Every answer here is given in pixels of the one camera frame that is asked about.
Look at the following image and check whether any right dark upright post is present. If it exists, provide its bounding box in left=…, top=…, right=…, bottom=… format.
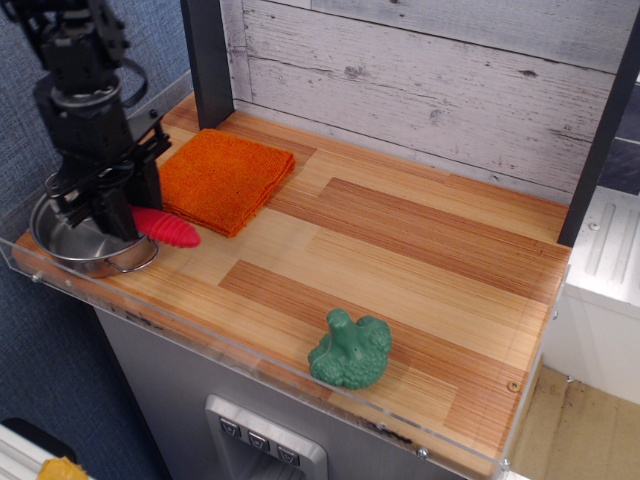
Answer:
left=557, top=13, right=639, bottom=247

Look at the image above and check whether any silver button panel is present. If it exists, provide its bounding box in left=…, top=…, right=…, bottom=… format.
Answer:
left=205, top=394, right=329, bottom=479

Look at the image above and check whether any green toy broccoli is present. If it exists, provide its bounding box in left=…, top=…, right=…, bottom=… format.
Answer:
left=307, top=309, right=392, bottom=390

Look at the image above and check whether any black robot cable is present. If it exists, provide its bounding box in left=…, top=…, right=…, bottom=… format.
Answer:
left=117, top=60, right=150, bottom=109

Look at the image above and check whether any orange folded cloth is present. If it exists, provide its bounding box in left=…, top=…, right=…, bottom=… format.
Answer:
left=159, top=129, right=296, bottom=238

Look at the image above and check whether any yellow object bottom left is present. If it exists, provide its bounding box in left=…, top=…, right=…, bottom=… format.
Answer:
left=36, top=457, right=89, bottom=480

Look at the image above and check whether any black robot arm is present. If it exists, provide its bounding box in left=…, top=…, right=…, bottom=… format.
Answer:
left=1, top=1, right=170, bottom=241

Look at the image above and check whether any stainless steel pot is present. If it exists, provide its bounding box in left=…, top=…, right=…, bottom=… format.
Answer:
left=30, top=195, right=160, bottom=278

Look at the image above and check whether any grey toy kitchen cabinet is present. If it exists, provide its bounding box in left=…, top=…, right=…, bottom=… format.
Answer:
left=93, top=305, right=471, bottom=480

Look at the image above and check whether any white side counter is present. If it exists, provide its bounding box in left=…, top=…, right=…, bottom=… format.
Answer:
left=542, top=187, right=639, bottom=403

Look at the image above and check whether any black object bottom left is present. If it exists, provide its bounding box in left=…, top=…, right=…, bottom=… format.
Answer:
left=1, top=424, right=77, bottom=480

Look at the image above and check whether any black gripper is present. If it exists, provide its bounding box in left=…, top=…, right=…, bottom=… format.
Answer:
left=34, top=82, right=171, bottom=241

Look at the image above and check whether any red handled metal spoon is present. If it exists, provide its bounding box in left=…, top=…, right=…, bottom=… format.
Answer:
left=130, top=206, right=201, bottom=248

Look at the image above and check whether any clear acrylic edge guard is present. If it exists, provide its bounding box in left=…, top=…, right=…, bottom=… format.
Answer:
left=0, top=69, right=571, bottom=480

